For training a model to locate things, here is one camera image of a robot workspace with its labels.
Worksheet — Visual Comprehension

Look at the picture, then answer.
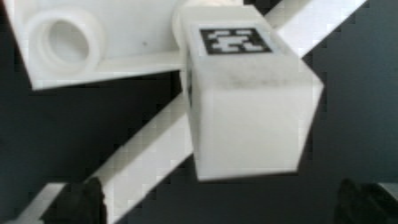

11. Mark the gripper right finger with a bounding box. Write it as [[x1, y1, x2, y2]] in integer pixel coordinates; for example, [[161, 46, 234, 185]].
[[332, 179, 398, 224]]

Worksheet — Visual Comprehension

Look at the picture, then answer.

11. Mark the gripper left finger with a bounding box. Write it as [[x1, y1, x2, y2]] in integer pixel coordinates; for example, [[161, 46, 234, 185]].
[[39, 178, 106, 224]]

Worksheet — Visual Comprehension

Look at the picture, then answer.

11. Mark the white chair leg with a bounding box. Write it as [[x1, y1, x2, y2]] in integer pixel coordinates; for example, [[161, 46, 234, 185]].
[[176, 6, 323, 181]]

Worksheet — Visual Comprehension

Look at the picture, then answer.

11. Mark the white chair seat part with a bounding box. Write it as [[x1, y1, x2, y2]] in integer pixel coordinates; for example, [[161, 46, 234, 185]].
[[2, 0, 243, 90]]

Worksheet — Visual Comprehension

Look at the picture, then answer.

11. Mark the white L-shaped fence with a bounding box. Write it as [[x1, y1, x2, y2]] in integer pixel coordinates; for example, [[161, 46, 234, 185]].
[[7, 0, 366, 224]]

